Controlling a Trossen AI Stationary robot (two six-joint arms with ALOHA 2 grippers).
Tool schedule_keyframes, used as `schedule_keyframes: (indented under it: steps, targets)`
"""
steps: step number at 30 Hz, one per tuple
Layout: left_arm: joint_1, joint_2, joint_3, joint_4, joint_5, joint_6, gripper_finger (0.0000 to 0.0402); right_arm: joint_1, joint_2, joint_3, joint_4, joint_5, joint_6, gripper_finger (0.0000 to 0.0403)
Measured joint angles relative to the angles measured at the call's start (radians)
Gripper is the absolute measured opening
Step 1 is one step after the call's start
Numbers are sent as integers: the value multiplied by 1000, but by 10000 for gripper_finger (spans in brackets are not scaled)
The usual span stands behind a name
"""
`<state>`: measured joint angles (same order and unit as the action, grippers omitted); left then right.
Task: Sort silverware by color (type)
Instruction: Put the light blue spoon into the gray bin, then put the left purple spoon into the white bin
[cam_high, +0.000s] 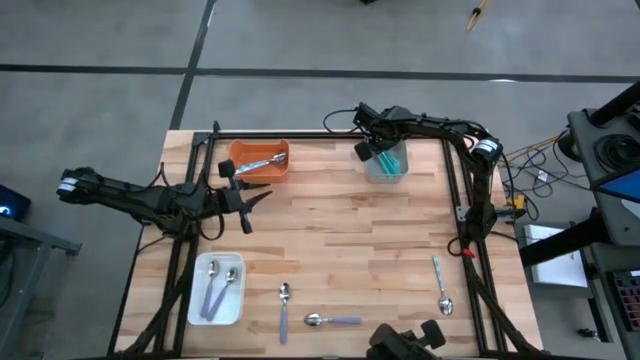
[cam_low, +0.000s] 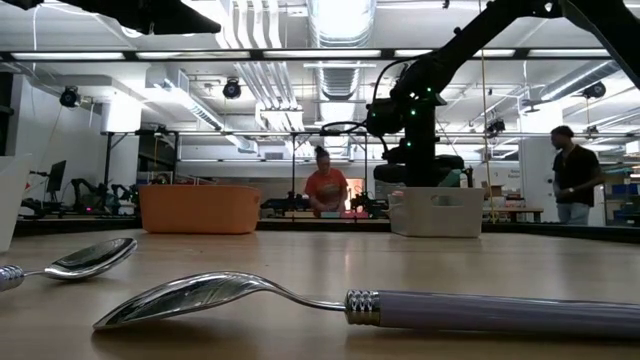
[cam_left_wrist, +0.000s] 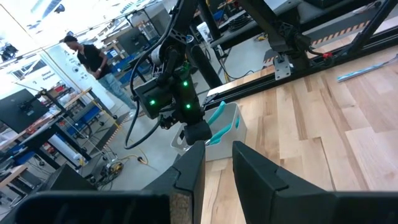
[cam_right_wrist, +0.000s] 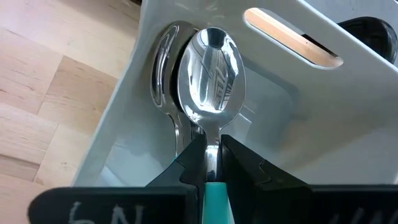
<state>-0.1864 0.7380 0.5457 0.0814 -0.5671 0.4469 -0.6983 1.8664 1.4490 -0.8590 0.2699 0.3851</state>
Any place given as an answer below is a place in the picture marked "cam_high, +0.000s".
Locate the black diagonal stand beam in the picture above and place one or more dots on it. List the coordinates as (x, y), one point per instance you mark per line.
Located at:
(560, 242)

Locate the small black floor object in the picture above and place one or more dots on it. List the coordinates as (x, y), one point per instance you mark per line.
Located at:
(587, 334)

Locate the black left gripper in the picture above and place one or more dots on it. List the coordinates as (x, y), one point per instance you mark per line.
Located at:
(225, 200)

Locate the orange plastic bin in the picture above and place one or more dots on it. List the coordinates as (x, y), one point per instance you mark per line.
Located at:
(240, 150)

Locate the yellow black stick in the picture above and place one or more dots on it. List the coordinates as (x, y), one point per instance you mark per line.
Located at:
(475, 17)

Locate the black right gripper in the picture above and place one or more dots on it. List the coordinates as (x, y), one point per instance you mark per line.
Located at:
(387, 125)

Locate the white box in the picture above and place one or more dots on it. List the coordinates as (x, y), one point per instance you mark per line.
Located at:
(555, 265)

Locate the black device with blue light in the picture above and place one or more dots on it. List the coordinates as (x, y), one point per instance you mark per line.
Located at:
(15, 200)

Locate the blue screen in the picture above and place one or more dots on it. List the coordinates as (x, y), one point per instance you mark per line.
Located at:
(625, 187)

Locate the white plastic bin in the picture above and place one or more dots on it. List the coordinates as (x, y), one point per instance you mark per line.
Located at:
(200, 300)

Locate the silver metal bracket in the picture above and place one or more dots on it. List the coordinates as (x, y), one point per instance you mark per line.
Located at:
(462, 212)

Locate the grey metal stand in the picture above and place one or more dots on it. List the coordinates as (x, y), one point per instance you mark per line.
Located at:
(30, 235)

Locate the black keyboard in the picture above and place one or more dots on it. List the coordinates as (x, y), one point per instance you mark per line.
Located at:
(627, 300)

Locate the grey equipment cart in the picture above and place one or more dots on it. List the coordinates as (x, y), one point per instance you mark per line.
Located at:
(582, 140)

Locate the black aluminium table frame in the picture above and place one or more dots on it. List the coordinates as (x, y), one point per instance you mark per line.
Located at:
(300, 135)

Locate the grey plastic bin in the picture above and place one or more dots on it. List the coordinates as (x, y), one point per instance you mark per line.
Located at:
(372, 175)

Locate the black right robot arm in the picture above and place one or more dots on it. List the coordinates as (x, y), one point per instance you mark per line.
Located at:
(445, 125)

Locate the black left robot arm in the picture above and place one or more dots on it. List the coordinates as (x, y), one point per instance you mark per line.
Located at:
(125, 192)

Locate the black cart beam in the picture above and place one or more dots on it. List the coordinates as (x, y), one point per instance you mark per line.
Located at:
(617, 102)

